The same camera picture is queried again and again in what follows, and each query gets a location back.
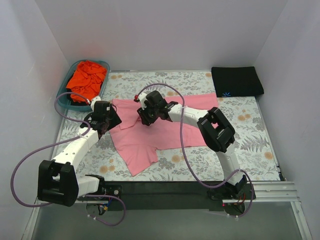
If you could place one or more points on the pink t shirt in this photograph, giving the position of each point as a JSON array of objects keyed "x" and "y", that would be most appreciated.
[{"x": 137, "y": 143}]

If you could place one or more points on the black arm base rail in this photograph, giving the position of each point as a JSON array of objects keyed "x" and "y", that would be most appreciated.
[{"x": 177, "y": 195}]

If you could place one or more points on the orange t shirt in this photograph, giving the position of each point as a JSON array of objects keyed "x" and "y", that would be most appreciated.
[{"x": 87, "y": 79}]

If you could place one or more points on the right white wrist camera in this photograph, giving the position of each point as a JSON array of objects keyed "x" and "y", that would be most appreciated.
[{"x": 141, "y": 98}]

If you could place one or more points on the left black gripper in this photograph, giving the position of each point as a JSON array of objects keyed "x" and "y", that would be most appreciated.
[{"x": 110, "y": 120}]

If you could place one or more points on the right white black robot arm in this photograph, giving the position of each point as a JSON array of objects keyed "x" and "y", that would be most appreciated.
[{"x": 216, "y": 131}]

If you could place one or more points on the teal plastic basket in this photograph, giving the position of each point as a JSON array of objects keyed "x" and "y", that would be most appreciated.
[{"x": 66, "y": 101}]

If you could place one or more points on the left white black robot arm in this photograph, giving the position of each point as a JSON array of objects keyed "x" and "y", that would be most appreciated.
[{"x": 57, "y": 180}]

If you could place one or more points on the folded black t shirt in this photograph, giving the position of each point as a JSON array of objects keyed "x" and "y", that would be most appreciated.
[{"x": 236, "y": 82}]

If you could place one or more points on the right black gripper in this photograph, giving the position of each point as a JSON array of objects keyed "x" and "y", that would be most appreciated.
[{"x": 146, "y": 117}]

